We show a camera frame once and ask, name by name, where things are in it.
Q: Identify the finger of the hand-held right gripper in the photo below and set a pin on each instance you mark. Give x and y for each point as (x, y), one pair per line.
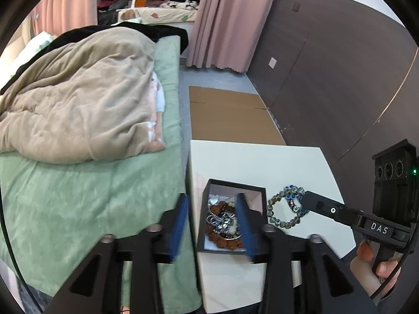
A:
(330, 209)

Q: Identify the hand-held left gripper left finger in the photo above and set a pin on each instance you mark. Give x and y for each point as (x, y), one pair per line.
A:
(178, 229)

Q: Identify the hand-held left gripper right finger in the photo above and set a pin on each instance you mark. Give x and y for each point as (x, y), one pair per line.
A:
(244, 229)

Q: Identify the black jewelry box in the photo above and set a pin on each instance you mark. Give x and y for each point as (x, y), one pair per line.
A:
(226, 191)

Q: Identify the white cloth pouch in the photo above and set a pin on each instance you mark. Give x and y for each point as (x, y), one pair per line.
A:
(214, 199)

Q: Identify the person's right hand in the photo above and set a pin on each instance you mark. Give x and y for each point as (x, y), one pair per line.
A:
(361, 274)

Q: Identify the white side table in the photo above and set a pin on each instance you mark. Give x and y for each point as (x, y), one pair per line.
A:
(255, 163)

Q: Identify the bed with green sheet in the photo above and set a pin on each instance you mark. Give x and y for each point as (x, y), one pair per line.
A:
(98, 202)

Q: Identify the flat brown cardboard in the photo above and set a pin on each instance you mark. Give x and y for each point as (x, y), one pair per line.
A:
(229, 121)

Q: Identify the pink white patterned cloth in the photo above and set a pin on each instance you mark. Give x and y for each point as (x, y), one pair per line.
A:
(157, 111)

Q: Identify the beige blanket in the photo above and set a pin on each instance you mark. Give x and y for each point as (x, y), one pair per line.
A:
(81, 104)

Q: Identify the black cloth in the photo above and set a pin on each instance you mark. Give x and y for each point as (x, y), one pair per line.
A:
(167, 32)

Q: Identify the pink curtain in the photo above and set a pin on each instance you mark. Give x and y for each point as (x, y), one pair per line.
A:
(65, 6)
(229, 23)

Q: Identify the floral cushion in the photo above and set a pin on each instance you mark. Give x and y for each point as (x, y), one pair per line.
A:
(154, 14)

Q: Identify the panda plush toy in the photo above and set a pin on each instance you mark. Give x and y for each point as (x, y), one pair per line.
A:
(176, 4)

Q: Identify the light green pillow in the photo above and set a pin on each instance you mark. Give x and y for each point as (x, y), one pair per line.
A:
(42, 39)

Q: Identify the dark pink plush toy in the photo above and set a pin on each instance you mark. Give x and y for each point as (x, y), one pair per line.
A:
(108, 1)

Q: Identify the beige headboard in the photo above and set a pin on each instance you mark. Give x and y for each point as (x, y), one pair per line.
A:
(19, 39)

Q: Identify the white wall socket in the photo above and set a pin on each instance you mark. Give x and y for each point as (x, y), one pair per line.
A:
(273, 62)

